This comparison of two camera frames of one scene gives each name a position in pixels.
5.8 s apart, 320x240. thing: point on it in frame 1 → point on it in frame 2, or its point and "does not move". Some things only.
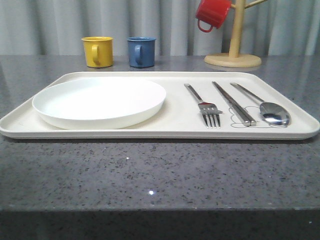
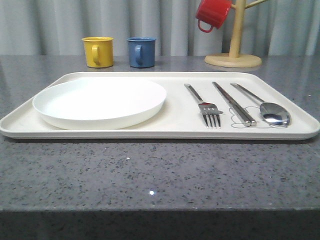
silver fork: (207, 109) does not move
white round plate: (106, 102) does not move
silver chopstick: (246, 120) does not move
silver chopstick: (247, 93) → (253, 121)
